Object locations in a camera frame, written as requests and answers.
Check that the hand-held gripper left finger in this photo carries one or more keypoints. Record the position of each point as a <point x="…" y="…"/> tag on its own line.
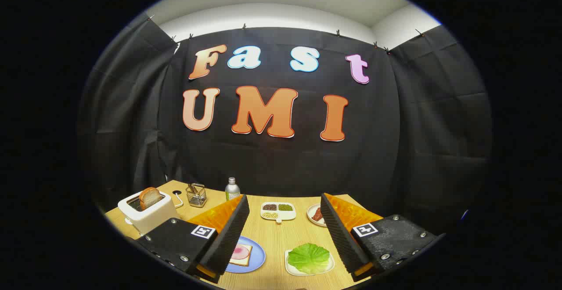
<point x="230" y="237"/>

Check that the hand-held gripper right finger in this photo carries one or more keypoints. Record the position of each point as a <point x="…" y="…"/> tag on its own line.
<point x="340" y="237"/>

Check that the green lettuce leaf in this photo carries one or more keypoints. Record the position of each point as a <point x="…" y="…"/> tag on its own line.
<point x="308" y="258"/>

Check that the toasted bread slice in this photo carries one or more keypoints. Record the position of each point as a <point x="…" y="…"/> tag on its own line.
<point x="150" y="197"/>

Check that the pink ham slice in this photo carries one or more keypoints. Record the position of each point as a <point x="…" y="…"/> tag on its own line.
<point x="240" y="252"/>

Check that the white sandwich bread slice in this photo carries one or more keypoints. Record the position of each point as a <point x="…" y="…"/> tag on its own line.
<point x="247" y="260"/>

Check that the brown meat piece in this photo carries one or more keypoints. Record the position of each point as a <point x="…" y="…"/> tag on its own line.
<point x="317" y="214"/>

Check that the blue plate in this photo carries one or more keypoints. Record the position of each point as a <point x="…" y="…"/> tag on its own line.
<point x="258" y="257"/>

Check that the round white plate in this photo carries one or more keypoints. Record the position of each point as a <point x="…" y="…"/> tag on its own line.
<point x="314" y="206"/>

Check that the pile of yellow beans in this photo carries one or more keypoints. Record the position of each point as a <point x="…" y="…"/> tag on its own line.
<point x="270" y="215"/>

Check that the silver bottle with green label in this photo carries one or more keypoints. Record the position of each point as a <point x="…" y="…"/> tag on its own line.
<point x="232" y="191"/>

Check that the pile of dark beans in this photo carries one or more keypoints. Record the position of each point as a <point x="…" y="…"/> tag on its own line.
<point x="269" y="207"/>

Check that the white divided dish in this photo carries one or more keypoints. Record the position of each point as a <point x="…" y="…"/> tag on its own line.
<point x="287" y="215"/>

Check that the square white plate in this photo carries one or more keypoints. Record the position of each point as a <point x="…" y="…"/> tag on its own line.
<point x="290" y="270"/>

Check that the brown utensils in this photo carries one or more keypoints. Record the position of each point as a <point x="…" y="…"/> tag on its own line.
<point x="192" y="188"/>

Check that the pile of green beans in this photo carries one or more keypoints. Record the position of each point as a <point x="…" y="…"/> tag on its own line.
<point x="285" y="207"/>

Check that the white toaster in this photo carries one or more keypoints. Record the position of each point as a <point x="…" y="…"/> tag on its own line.
<point x="153" y="217"/>

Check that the black backdrop cloth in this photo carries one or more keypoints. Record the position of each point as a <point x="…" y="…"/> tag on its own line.
<point x="281" y="162"/>

